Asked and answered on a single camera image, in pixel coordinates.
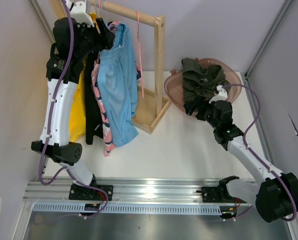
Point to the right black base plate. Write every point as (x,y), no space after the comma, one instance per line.
(217,194)

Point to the pink translucent plastic basin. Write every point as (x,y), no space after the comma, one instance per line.
(173,85)

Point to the light blue shorts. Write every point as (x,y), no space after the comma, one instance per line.
(117,83)

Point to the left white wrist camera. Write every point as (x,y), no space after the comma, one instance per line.
(79,10)

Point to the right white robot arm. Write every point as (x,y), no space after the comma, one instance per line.
(274,193)

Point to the slotted cable duct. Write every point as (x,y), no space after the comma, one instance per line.
(115,208)

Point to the aluminium mounting rail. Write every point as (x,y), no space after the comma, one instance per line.
(169,191)

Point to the pink patterned shorts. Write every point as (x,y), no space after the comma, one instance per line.
(106,130)

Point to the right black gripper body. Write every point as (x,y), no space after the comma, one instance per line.
(208,117)

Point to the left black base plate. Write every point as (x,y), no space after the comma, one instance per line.
(78,192)

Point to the olive green shorts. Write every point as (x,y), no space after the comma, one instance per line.
(199,82)

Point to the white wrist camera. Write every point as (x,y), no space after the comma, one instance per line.
(79,10)
(220,95)

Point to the pink wire hanger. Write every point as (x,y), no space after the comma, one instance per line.
(140,53)

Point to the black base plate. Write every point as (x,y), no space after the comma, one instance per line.
(217,194)
(78,192)

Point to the blue wire hanger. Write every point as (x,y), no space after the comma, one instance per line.
(99,9)

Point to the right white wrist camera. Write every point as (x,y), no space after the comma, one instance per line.
(220,95)

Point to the wooden clothes rack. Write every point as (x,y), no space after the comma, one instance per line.
(149,110)

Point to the black shorts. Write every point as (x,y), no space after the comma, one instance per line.
(93,120)

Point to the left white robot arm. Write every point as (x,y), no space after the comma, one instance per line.
(74,41)

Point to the yellow shorts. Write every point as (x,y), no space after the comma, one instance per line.
(77,120)

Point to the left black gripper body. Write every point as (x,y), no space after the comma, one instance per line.
(91,40)

